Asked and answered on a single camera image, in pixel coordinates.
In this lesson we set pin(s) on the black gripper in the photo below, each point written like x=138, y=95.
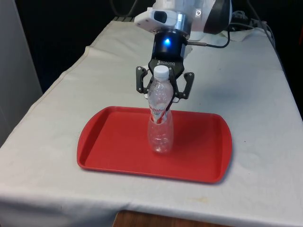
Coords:
x=167, y=50

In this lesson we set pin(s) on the clear plastic bottle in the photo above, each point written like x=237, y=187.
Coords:
x=160, y=113

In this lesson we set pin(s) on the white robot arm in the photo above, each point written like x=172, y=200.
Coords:
x=203, y=16

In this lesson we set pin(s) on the red tray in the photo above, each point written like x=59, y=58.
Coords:
x=123, y=146

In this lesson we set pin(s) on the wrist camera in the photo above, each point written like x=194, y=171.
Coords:
x=156, y=17

